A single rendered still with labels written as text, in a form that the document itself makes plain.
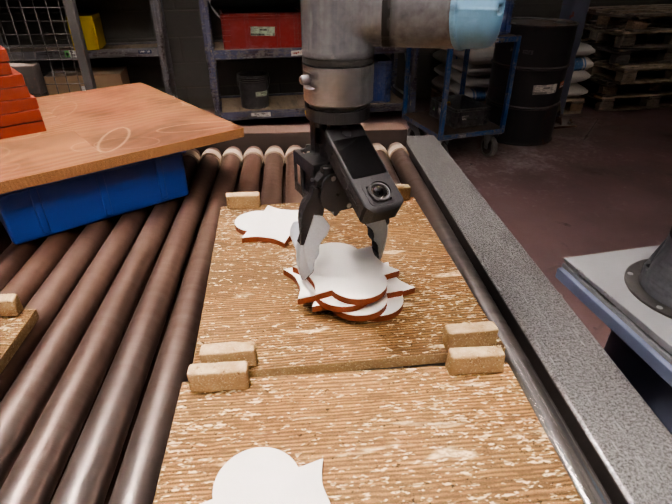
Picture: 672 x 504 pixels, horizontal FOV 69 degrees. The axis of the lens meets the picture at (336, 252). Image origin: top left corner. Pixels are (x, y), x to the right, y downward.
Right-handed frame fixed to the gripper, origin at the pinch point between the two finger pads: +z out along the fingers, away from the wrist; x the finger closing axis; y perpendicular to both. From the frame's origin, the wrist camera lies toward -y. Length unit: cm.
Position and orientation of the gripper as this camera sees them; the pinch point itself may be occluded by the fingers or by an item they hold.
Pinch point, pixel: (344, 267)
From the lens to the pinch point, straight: 62.1
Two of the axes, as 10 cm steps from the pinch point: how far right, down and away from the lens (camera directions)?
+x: -9.0, 2.3, -3.8
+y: -4.4, -4.7, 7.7
